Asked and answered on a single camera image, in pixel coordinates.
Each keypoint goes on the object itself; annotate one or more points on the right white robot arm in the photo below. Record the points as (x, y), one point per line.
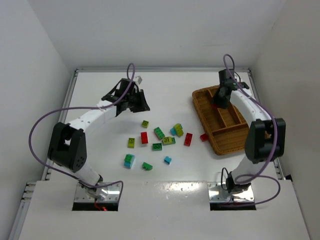
(266, 136)

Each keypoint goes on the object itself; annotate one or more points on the wicker divided basket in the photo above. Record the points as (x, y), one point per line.
(226, 129)

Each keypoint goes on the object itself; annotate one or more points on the red long lego brick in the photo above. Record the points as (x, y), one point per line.
(188, 139)

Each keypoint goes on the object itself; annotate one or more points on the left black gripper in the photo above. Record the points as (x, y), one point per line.
(135, 100)

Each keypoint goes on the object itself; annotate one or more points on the dark green lego brick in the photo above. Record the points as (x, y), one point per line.
(156, 146)

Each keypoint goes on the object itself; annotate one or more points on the green on cyan lego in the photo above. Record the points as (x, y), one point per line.
(129, 160)

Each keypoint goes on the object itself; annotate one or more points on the small red lego brick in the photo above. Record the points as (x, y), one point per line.
(204, 137)

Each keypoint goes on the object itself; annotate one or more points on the small lime lego brick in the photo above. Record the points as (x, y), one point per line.
(145, 124)

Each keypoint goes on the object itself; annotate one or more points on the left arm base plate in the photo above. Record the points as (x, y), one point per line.
(106, 195)

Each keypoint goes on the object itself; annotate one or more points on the cyan lego brick stack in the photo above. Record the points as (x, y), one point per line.
(173, 131)

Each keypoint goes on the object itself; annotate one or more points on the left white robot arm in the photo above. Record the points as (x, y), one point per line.
(68, 148)

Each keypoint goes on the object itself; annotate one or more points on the lime lego brick stack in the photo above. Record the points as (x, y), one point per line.
(178, 129)

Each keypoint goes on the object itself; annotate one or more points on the green rounded lego brick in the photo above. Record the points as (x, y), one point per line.
(147, 166)

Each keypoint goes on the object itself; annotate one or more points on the red lego brick centre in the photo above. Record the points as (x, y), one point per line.
(144, 138)

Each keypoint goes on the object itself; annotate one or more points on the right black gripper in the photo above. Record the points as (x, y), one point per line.
(221, 94)

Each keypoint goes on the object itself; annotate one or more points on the green lego on red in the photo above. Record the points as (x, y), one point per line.
(159, 133)

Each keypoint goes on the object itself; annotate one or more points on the small cyan lego brick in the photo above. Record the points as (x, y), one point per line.
(167, 160)

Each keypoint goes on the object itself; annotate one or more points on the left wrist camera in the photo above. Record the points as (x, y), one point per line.
(138, 80)

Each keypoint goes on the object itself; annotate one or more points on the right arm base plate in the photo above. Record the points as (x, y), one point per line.
(218, 195)

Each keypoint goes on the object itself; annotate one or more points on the lime lego brick left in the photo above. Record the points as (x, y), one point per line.
(131, 143)

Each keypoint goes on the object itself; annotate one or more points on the lime lego with green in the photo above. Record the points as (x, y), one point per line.
(168, 140)

